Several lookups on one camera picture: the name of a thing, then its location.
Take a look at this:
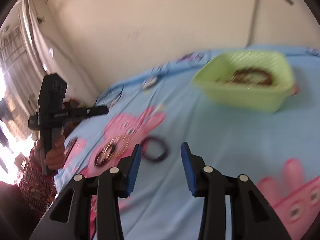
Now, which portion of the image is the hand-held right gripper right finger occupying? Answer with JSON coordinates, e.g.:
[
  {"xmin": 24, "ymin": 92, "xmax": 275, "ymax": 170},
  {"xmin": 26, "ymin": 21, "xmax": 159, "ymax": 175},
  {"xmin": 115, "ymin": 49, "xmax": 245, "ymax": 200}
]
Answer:
[{"xmin": 181, "ymin": 142, "xmax": 292, "ymax": 240}]

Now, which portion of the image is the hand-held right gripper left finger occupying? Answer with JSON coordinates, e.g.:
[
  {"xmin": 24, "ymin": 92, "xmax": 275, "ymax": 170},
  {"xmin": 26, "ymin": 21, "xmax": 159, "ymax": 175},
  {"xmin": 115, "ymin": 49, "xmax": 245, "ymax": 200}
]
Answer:
[{"xmin": 30, "ymin": 144, "xmax": 142, "ymax": 240}]

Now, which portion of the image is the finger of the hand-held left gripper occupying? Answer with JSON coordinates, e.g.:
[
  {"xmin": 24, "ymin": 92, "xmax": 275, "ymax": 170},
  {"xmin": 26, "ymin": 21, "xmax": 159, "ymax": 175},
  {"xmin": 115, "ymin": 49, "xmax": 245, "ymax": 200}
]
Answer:
[{"xmin": 66, "ymin": 106, "xmax": 109, "ymax": 123}]

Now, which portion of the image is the dark bead bracelet with gold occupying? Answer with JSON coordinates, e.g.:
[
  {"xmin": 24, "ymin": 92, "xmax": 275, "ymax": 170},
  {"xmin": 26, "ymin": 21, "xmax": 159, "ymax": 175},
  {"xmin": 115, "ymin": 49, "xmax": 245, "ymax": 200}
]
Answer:
[{"xmin": 94, "ymin": 142, "xmax": 118, "ymax": 167}]

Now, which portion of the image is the pale crystal bead bracelet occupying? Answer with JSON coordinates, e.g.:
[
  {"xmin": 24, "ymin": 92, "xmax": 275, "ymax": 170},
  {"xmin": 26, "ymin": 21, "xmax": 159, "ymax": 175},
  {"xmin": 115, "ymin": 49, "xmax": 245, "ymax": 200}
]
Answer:
[{"xmin": 111, "ymin": 134, "xmax": 134, "ymax": 154}]

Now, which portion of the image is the purple bead bracelet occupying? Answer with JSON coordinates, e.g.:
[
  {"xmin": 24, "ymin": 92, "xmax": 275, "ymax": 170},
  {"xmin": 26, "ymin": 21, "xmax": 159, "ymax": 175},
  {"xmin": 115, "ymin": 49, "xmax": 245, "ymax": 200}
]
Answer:
[{"xmin": 142, "ymin": 135, "xmax": 171, "ymax": 163}]

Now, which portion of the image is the light green plastic basket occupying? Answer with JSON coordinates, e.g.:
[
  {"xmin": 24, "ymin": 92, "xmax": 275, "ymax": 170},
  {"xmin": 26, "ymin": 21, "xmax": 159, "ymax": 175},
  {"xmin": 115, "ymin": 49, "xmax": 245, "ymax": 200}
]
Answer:
[{"xmin": 192, "ymin": 50, "xmax": 296, "ymax": 113}]

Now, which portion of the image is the large brown bead bracelet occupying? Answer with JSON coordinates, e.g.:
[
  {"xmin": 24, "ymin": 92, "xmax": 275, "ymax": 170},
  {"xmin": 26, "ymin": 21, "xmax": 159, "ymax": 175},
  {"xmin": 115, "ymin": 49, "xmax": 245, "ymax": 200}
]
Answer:
[{"xmin": 216, "ymin": 67, "xmax": 277, "ymax": 87}]

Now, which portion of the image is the person's left hand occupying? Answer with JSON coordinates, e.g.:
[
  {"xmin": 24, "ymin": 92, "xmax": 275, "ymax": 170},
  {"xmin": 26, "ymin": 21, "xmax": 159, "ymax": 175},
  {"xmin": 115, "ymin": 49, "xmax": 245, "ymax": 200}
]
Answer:
[{"xmin": 33, "ymin": 136, "xmax": 66, "ymax": 172}]

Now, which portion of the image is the smartphone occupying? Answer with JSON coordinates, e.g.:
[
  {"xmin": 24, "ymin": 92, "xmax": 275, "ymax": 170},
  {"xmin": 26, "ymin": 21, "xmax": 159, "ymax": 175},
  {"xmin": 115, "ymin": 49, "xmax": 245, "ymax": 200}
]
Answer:
[{"xmin": 64, "ymin": 137, "xmax": 78, "ymax": 161}]

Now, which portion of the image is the blue cartoon printed blanket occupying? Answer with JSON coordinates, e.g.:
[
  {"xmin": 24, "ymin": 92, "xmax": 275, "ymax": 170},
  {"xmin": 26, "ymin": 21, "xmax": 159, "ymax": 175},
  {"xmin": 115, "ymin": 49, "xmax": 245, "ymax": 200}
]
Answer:
[{"xmin": 54, "ymin": 45, "xmax": 320, "ymax": 240}]

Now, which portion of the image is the pale curtain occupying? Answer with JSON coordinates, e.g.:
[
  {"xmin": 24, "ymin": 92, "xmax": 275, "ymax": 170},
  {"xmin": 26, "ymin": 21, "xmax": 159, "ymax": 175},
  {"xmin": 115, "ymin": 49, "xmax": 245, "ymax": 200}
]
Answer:
[{"xmin": 0, "ymin": 0, "xmax": 52, "ymax": 140}]

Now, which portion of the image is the white remote controller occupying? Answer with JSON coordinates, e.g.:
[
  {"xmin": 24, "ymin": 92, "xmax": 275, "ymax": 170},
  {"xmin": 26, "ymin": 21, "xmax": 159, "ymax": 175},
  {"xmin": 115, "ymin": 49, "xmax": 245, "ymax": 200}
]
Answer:
[{"xmin": 142, "ymin": 76, "xmax": 158, "ymax": 90}]

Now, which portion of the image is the person's dark clothing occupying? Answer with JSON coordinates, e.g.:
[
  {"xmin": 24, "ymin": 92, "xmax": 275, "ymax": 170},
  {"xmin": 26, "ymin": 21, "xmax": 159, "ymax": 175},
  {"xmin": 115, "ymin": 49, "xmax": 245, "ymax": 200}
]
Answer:
[{"xmin": 0, "ymin": 180, "xmax": 43, "ymax": 240}]

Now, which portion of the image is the wall cable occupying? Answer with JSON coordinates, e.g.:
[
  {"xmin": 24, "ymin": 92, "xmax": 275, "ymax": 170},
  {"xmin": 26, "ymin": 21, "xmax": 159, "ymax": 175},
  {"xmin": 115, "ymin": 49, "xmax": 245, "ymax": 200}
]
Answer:
[{"xmin": 246, "ymin": 0, "xmax": 262, "ymax": 47}]

